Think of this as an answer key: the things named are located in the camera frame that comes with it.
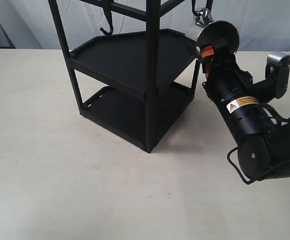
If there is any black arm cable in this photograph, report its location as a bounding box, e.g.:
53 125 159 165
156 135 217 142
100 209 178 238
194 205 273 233
226 103 290 186

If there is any stainless steel mug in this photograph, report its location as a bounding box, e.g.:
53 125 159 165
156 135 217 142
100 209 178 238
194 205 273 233
185 7 240 59

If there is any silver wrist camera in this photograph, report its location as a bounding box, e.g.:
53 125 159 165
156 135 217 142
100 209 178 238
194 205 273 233
265 51 290 99

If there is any black metal shelf rack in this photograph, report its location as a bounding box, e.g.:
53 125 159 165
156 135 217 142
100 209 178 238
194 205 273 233
48 0 200 153

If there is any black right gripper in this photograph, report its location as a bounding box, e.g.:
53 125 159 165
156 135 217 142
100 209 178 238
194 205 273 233
201 39 252 103

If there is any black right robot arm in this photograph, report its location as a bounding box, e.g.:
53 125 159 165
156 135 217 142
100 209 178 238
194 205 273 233
200 39 290 185

